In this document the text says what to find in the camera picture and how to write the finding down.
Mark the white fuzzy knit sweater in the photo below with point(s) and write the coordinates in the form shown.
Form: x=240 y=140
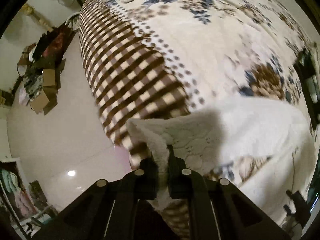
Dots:
x=263 y=146

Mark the clothes rack with garments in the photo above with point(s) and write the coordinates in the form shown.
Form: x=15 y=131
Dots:
x=24 y=207

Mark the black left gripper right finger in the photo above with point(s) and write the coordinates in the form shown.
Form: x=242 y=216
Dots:
x=218 y=209

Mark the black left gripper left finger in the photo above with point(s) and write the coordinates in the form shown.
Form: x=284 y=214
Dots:
x=109 y=210

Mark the floral and checked bed blanket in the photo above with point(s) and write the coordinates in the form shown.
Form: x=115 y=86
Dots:
x=161 y=59

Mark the pile of cardboard and clutter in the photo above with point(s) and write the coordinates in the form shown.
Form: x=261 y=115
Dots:
x=39 y=69

